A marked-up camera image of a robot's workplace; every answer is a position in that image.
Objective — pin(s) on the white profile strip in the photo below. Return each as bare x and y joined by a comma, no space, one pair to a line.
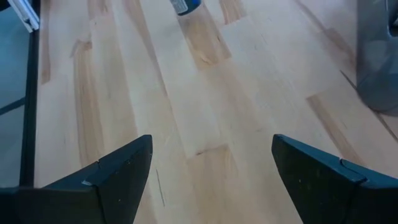
25,14

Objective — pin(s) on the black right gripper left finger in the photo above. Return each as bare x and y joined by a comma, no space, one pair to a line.
118,186

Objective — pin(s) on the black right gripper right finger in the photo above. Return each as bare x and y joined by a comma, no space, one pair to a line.
317,189

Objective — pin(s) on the grey blurred container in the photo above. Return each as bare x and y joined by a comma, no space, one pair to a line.
377,62

